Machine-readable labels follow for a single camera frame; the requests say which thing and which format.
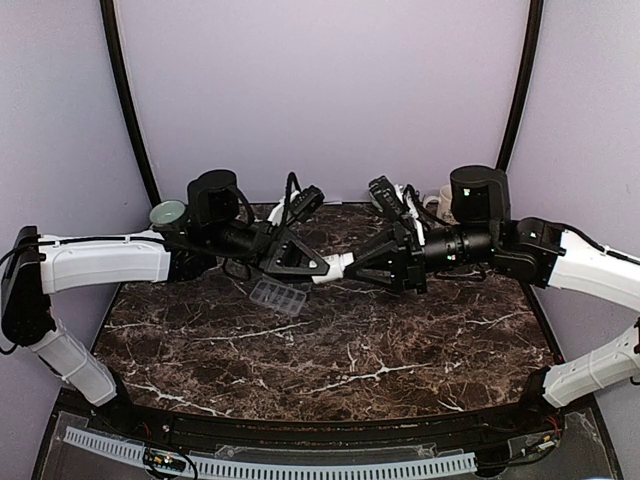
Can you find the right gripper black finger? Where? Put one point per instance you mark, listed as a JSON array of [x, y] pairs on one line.
[[383, 278], [375, 254]]

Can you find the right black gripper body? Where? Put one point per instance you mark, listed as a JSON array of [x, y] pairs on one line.
[[412, 266]]

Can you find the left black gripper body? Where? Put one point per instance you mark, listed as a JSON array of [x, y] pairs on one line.
[[266, 239]]

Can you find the clear plastic pill organizer box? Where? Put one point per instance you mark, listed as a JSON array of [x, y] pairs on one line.
[[278, 297]]

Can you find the white pill bottle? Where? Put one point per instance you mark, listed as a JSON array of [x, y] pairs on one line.
[[337, 265]]

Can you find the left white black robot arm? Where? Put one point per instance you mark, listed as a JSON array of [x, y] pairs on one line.
[[185, 239]]

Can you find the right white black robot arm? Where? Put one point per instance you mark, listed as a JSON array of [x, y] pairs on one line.
[[531, 250]]

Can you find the cream printed mug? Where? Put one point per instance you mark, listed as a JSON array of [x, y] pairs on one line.
[[443, 201]]

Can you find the left celadon green bowl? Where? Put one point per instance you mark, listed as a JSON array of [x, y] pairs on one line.
[[168, 215]]

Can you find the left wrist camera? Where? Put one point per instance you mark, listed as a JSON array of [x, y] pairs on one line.
[[297, 205]]

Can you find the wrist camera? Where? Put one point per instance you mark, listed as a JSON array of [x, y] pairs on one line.
[[297, 205], [396, 203]]

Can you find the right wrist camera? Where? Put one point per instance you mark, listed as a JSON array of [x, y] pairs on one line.
[[396, 203]]

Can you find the right black frame post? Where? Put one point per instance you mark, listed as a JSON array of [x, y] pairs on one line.
[[522, 83]]

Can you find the black frame post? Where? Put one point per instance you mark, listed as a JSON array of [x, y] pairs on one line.
[[522, 83], [124, 93]]

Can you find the white slotted cable duct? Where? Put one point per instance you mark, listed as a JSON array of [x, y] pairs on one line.
[[244, 463]]

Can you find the left black frame post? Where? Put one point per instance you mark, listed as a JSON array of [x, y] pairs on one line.
[[124, 93]]

